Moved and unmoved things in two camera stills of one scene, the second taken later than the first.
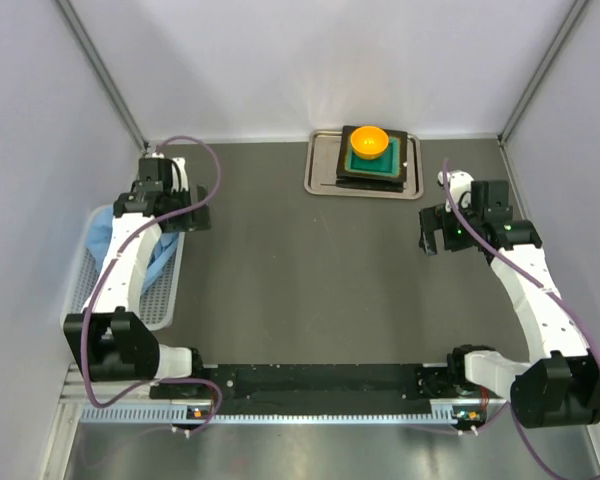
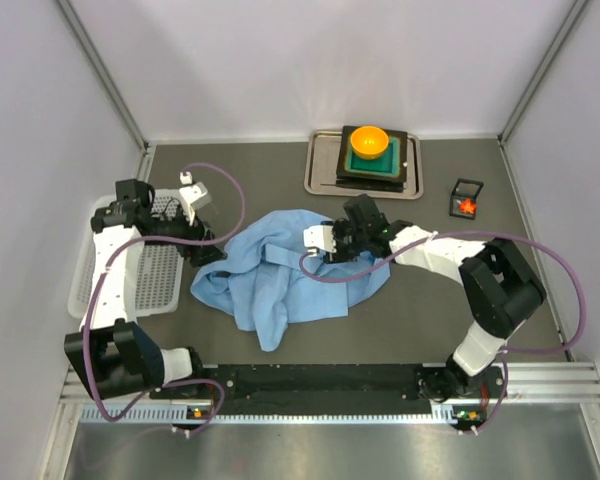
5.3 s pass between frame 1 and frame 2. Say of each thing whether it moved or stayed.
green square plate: stayed
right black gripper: moved
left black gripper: moved
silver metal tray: stayed
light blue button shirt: moved
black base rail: stayed
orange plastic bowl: stayed
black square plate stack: stayed
